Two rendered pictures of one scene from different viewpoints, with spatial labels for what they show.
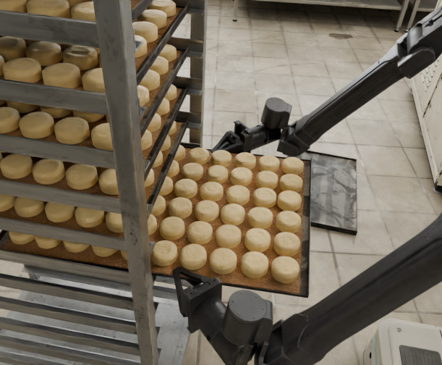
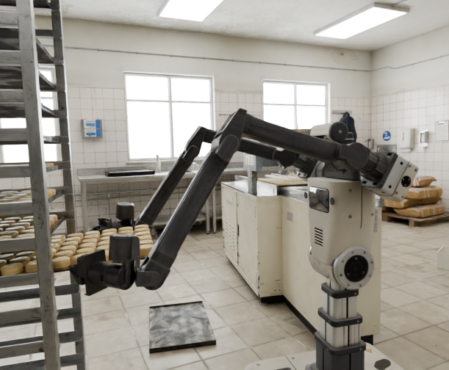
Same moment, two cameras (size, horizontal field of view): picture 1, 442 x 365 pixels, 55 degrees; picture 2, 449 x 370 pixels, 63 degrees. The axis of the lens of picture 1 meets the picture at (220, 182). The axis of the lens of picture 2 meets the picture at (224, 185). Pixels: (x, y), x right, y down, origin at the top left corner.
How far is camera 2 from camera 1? 0.63 m
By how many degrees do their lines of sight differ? 40
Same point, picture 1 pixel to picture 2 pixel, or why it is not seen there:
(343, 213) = (203, 333)
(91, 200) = (8, 207)
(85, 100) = (9, 133)
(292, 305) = not seen: outside the picture
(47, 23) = not seen: outside the picture
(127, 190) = (37, 181)
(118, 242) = (26, 242)
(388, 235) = (239, 338)
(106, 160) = (21, 171)
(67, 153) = not seen: outside the picture
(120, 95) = (34, 117)
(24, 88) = not seen: outside the picture
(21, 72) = not seen: outside the picture
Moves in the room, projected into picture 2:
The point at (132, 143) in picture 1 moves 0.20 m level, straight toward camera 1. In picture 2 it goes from (40, 146) to (60, 144)
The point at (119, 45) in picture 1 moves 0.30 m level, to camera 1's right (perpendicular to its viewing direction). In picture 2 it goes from (34, 91) to (161, 95)
